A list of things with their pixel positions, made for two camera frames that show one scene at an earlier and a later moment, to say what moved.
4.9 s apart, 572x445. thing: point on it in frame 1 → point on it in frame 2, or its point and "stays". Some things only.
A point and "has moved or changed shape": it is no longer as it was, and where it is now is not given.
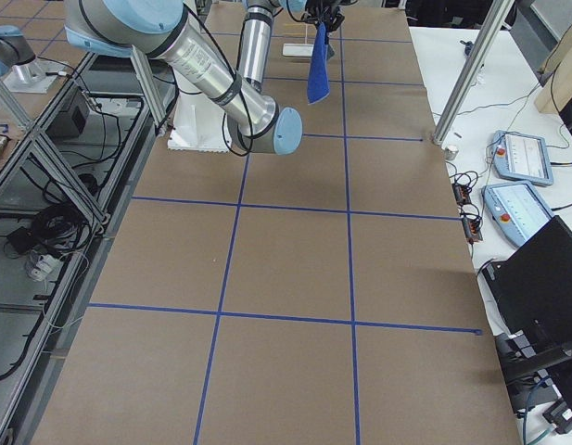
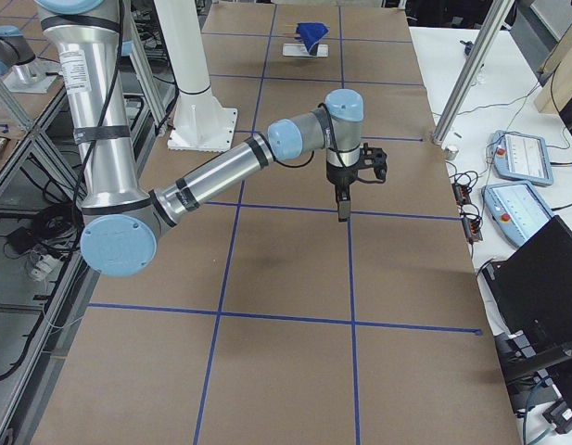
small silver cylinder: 451,152 stays
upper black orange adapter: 462,194 stays
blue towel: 318,65 has moved or changed shape
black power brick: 21,239 stays
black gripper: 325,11 → 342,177
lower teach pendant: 515,210 stays
